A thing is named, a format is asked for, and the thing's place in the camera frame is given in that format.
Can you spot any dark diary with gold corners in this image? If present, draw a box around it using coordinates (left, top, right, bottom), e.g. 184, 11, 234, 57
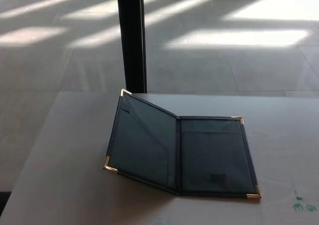
102, 88, 262, 200

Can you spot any black vertical pillar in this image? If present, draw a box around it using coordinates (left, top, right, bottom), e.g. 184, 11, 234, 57
116, 0, 148, 94

